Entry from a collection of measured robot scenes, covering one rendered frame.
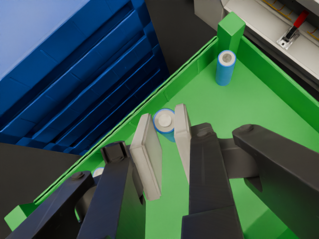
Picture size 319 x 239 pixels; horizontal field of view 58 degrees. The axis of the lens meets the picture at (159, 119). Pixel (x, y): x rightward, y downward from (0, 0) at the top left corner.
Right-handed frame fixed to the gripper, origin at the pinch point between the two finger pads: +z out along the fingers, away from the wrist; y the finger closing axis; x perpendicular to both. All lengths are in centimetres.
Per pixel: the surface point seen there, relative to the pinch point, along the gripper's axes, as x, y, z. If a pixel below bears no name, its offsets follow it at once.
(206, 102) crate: -2.1, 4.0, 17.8
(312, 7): 4.6, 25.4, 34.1
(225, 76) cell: 0.7, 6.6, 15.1
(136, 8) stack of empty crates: 12.0, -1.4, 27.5
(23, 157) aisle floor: -11, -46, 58
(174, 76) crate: 2.3, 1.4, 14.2
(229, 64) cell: 2.1, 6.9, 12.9
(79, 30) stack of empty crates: 10.7, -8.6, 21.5
